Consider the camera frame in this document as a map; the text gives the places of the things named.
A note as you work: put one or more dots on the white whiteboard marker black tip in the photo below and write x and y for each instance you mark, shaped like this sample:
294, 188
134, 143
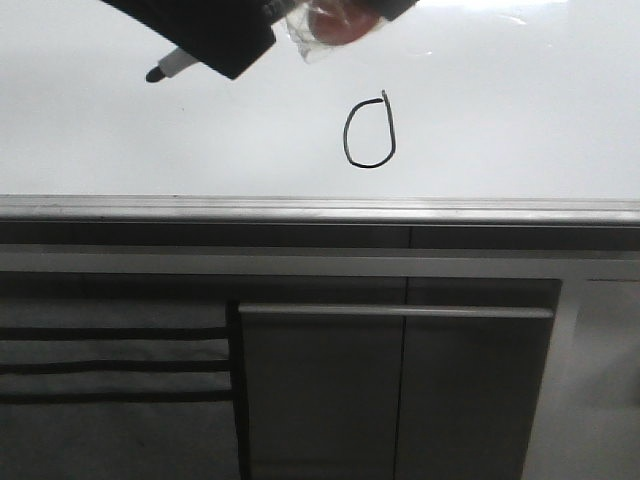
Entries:
170, 65

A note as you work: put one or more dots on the red magnet in clear tape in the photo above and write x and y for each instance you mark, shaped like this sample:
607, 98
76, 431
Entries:
318, 28

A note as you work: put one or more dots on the grey drawer unit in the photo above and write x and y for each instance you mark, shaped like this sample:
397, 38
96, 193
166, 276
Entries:
117, 380

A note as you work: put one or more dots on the large white whiteboard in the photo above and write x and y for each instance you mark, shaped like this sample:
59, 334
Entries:
459, 111

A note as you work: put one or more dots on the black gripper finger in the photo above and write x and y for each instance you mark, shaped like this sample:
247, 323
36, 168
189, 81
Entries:
390, 10
226, 36

